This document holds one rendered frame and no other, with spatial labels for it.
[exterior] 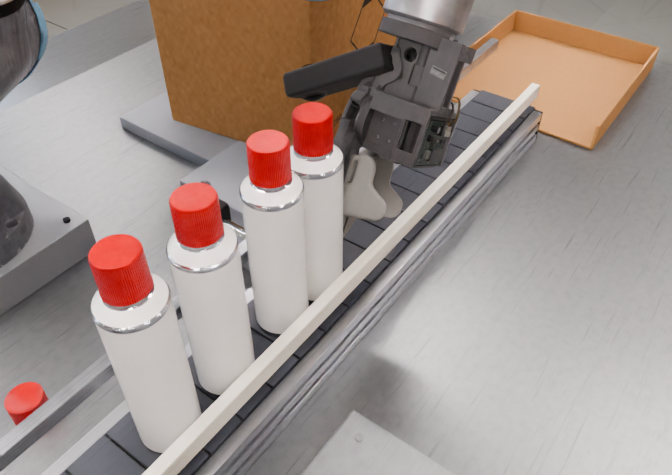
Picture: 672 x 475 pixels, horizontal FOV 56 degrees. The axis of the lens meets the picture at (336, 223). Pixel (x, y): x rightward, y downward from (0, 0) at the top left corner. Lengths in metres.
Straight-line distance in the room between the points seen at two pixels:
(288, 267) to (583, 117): 0.63
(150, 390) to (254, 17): 0.47
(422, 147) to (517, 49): 0.67
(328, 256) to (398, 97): 0.16
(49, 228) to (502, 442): 0.53
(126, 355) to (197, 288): 0.07
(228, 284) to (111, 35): 0.89
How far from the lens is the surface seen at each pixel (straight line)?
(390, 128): 0.57
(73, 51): 1.27
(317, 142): 0.51
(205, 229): 0.44
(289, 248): 0.52
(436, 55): 0.57
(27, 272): 0.76
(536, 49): 1.23
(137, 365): 0.45
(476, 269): 0.75
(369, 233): 0.70
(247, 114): 0.87
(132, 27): 1.32
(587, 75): 1.17
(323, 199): 0.54
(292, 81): 0.63
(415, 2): 0.56
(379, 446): 0.54
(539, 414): 0.64
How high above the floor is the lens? 1.36
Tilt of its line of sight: 42 degrees down
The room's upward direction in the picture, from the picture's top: straight up
